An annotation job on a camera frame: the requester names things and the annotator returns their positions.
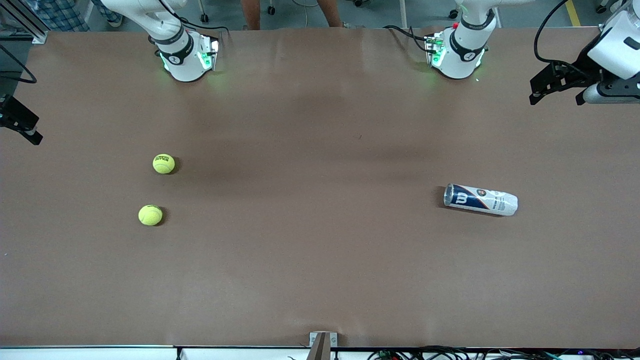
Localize white blue tennis ball can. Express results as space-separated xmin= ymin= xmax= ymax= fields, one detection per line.
xmin=443 ymin=183 xmax=519 ymax=217

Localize yellow tennis ball black print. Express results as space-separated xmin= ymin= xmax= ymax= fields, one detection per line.
xmin=152 ymin=153 xmax=176 ymax=175

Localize blue plaid shorts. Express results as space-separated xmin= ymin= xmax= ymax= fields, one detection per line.
xmin=25 ymin=0 xmax=108 ymax=32

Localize bare person leg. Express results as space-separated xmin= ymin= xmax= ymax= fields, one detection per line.
xmin=316 ymin=0 xmax=346 ymax=28
xmin=240 ymin=0 xmax=262 ymax=31

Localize large paper table cover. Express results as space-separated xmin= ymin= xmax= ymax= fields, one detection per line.
xmin=0 ymin=26 xmax=640 ymax=350

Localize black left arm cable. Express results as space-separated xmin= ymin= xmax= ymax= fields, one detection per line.
xmin=534 ymin=0 xmax=601 ymax=76

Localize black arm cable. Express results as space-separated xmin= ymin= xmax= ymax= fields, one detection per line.
xmin=0 ymin=45 xmax=38 ymax=84
xmin=534 ymin=0 xmax=601 ymax=76

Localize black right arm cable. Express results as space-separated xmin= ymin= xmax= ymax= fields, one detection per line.
xmin=0 ymin=45 xmax=38 ymax=84

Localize aluminium extrusion frame post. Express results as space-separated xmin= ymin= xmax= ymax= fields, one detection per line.
xmin=0 ymin=0 xmax=48 ymax=45

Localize black left base cable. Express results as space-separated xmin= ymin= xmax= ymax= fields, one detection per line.
xmin=384 ymin=25 xmax=432 ymax=53

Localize black base cable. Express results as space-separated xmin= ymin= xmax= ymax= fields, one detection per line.
xmin=160 ymin=0 xmax=231 ymax=38
xmin=384 ymin=25 xmax=432 ymax=53

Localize black right base cable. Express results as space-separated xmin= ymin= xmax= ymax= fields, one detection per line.
xmin=160 ymin=0 xmax=231 ymax=38

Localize white table edge frame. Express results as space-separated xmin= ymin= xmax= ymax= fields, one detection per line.
xmin=0 ymin=345 xmax=640 ymax=360

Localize tangled black cable bundle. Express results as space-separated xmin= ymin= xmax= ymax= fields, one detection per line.
xmin=367 ymin=345 xmax=640 ymax=360

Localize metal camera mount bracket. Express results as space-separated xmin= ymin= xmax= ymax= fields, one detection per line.
xmin=309 ymin=331 xmax=338 ymax=360

